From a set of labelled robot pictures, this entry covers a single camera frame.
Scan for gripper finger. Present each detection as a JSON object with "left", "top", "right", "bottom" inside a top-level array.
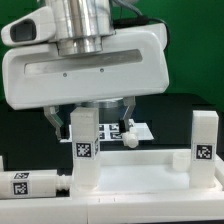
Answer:
[
  {"left": 119, "top": 96, "right": 136, "bottom": 133},
  {"left": 44, "top": 106, "right": 70, "bottom": 140}
]

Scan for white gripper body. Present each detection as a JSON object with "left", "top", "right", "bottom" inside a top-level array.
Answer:
[{"left": 2, "top": 23, "right": 169, "bottom": 110}]

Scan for black cables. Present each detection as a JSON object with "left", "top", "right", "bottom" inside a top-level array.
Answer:
[{"left": 113, "top": 16, "right": 172, "bottom": 54}]

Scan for white desk top tray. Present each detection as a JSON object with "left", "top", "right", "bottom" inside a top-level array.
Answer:
[{"left": 70, "top": 150, "right": 224, "bottom": 204}]

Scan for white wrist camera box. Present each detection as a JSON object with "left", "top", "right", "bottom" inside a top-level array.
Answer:
[{"left": 1, "top": 6, "right": 56, "bottom": 46}]

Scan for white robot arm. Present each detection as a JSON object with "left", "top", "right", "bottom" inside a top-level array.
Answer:
[{"left": 1, "top": 0, "right": 169, "bottom": 139}]

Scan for white marker sheet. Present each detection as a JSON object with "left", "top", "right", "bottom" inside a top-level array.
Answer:
[{"left": 59, "top": 122, "right": 155, "bottom": 144}]

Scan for white L-shaped obstacle wall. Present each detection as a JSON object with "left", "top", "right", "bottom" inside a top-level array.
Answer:
[{"left": 0, "top": 154, "right": 224, "bottom": 224}]

